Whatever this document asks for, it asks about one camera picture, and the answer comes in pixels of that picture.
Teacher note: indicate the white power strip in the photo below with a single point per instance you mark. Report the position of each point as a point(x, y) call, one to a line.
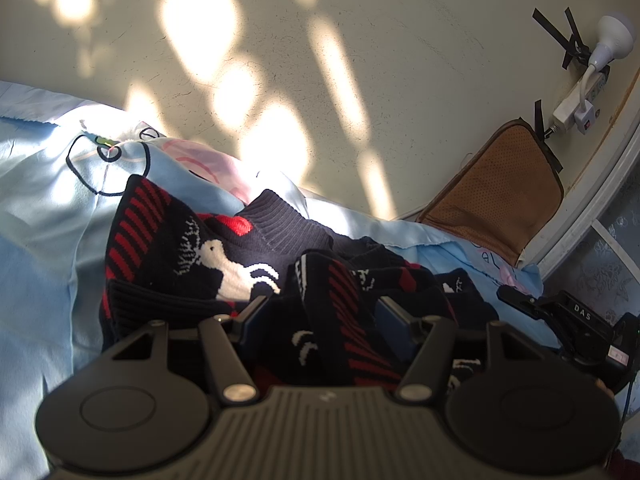
point(580, 92)

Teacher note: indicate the white plug adapter red switch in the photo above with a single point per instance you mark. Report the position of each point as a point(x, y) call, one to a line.
point(586, 119)

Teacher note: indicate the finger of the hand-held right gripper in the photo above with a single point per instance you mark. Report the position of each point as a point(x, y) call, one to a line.
point(517, 297)

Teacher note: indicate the glass door panel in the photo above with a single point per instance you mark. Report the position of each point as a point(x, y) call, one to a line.
point(610, 255)

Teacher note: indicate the white bulb lamp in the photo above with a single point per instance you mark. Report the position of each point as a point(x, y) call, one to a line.
point(612, 37)

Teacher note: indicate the black red patterned knit sweater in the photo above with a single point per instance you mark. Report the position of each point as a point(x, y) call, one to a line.
point(210, 260)

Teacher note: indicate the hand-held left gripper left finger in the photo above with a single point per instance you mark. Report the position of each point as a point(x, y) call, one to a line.
point(252, 320)

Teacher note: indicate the black tape strip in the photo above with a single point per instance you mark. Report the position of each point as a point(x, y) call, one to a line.
point(539, 115)
point(555, 27)
point(572, 35)

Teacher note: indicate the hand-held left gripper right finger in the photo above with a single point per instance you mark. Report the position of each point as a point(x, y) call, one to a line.
point(395, 327)

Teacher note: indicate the brown cushion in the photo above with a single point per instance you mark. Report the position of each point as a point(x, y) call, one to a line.
point(495, 195)

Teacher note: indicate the light blue printed bedsheet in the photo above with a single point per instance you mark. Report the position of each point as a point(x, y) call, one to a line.
point(45, 240)

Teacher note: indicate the white door frame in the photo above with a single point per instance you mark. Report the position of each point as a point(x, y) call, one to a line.
point(590, 195)

